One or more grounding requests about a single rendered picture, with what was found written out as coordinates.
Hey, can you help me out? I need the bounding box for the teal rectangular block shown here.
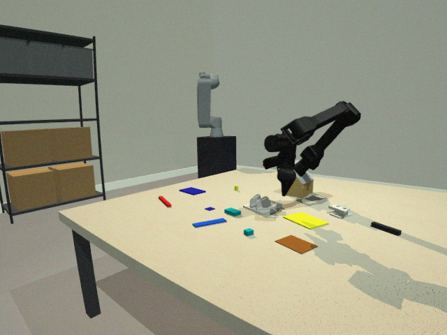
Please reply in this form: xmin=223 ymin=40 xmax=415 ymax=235
xmin=224 ymin=208 xmax=241 ymax=217

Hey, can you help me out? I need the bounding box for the small teal block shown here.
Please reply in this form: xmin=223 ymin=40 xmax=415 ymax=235
xmin=244 ymin=228 xmax=254 ymax=236

